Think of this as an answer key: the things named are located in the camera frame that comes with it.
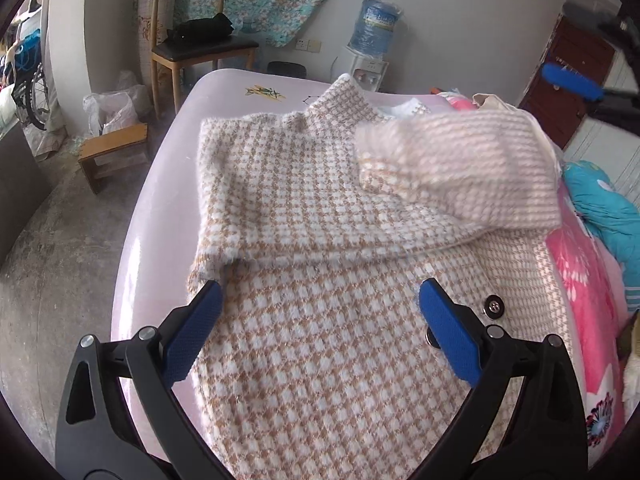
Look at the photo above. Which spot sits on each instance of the black bag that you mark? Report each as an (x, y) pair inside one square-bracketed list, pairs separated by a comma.
[(200, 29)]

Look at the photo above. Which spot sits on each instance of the wheelchair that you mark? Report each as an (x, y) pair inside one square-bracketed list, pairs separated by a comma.
[(35, 90)]

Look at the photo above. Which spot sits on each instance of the blue water bottle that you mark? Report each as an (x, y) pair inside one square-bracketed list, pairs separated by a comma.
[(374, 27)]

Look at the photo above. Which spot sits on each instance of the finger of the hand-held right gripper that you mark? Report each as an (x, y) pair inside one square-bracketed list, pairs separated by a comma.
[(572, 81), (622, 30)]

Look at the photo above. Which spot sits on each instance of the teal quilt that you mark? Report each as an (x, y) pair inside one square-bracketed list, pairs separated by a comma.
[(610, 210)]

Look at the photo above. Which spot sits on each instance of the black stool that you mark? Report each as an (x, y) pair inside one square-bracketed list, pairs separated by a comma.
[(287, 69)]

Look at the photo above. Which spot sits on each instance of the beige houndstooth knit coat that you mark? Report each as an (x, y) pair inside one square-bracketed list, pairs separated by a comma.
[(325, 240)]

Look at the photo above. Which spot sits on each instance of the wooden chair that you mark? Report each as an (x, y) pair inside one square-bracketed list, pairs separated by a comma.
[(200, 52)]

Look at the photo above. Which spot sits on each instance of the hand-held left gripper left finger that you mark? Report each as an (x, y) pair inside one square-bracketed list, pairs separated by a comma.
[(192, 330)]

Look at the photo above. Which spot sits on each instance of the white plastic bag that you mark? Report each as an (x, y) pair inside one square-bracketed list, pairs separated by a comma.
[(115, 107)]

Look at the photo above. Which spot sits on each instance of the small wooden stool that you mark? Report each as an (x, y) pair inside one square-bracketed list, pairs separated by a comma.
[(112, 142)]

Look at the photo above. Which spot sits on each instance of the pink floral blanket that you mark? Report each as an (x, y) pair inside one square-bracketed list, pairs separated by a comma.
[(585, 285)]

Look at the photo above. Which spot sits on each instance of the floral patterned panel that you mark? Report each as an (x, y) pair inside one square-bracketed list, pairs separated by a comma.
[(145, 35)]

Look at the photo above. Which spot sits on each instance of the white water dispenser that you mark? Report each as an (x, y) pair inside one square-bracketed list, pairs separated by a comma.
[(370, 72)]

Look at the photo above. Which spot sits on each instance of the wall socket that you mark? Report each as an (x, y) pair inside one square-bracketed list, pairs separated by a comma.
[(307, 45)]

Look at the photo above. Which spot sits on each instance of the dark red wooden door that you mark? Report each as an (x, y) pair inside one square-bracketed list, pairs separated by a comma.
[(570, 60)]

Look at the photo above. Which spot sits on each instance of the dark cabinet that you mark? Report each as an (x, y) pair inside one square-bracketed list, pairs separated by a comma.
[(20, 185)]

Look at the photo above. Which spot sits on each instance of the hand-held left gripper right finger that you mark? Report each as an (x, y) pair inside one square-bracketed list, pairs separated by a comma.
[(450, 330)]

